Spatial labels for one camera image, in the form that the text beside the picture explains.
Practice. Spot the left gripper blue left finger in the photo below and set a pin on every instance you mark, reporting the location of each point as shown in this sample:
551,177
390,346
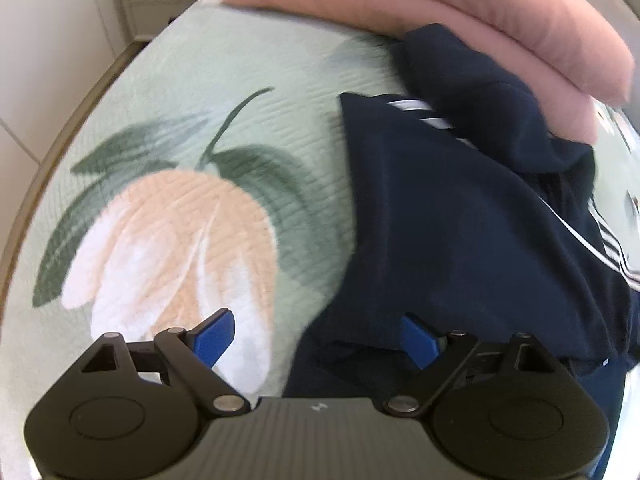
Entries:
190,356

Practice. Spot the folded pink quilt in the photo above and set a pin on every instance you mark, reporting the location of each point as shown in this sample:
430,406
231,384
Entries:
566,51

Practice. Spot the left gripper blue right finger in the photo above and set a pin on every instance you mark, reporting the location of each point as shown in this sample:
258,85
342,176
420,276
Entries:
440,357

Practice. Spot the navy hoodie with white stripes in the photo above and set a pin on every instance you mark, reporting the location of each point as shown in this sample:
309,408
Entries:
472,216

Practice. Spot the green floral bedspread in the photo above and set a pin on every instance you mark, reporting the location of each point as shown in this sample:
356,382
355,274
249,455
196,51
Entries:
215,175

